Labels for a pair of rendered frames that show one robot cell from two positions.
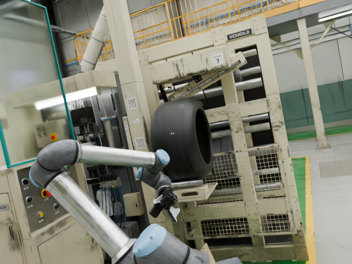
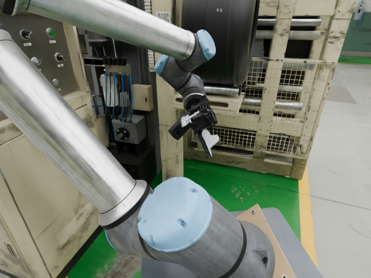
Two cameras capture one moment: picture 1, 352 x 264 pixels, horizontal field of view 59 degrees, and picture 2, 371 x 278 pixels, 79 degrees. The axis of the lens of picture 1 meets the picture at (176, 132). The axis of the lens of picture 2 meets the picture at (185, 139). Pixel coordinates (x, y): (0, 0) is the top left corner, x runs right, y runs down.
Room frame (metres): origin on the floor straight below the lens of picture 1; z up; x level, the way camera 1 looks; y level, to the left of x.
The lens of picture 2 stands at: (0.91, 0.18, 1.23)
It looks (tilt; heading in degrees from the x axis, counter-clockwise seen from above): 28 degrees down; 359
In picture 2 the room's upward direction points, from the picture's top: straight up
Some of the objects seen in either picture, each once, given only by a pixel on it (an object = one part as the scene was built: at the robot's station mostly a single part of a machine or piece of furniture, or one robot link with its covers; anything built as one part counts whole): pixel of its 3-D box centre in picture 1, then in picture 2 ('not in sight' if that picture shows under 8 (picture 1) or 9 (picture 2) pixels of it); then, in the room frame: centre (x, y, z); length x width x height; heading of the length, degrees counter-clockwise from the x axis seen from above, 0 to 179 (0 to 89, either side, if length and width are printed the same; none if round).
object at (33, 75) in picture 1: (29, 77); not in sight; (1.81, 0.77, 1.74); 0.55 x 0.02 x 0.95; 161
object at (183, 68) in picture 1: (191, 67); not in sight; (2.46, -0.22, 1.71); 0.61 x 0.25 x 0.15; 71
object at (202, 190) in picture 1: (181, 193); (205, 100); (2.09, 0.04, 0.83); 0.36 x 0.09 x 0.06; 71
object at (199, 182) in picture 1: (180, 184); (207, 88); (2.09, 0.04, 0.90); 0.35 x 0.05 x 0.05; 71
